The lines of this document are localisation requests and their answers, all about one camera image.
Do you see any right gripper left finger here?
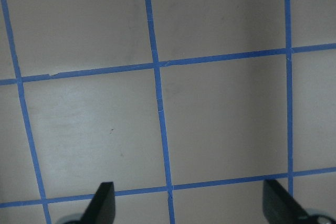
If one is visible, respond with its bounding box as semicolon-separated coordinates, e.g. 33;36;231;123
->
79;182;116;224

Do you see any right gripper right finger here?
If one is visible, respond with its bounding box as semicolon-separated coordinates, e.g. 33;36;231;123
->
262;179;309;224

